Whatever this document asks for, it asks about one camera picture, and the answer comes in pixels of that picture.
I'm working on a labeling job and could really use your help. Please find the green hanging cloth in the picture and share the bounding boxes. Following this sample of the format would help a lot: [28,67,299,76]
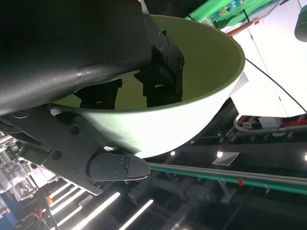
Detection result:
[184,0,286,27]

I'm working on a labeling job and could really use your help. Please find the thin black cable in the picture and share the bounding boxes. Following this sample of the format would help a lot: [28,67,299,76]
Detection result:
[245,58,307,114]

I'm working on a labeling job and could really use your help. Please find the wooden stand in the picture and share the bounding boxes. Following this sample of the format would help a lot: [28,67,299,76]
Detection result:
[227,9,260,37]

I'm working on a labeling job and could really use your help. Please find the pale grey-green bowl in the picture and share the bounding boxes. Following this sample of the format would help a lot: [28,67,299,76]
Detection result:
[51,14,247,159]

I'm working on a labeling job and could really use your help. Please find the dark green round lamp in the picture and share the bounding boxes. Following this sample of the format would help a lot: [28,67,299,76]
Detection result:
[294,4,307,43]

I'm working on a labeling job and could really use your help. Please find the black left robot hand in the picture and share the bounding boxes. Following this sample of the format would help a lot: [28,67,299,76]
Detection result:
[0,0,186,196]

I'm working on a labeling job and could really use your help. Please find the grey and green ceiling pipe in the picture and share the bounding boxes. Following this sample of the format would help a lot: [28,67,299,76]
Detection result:
[146,162,307,195]

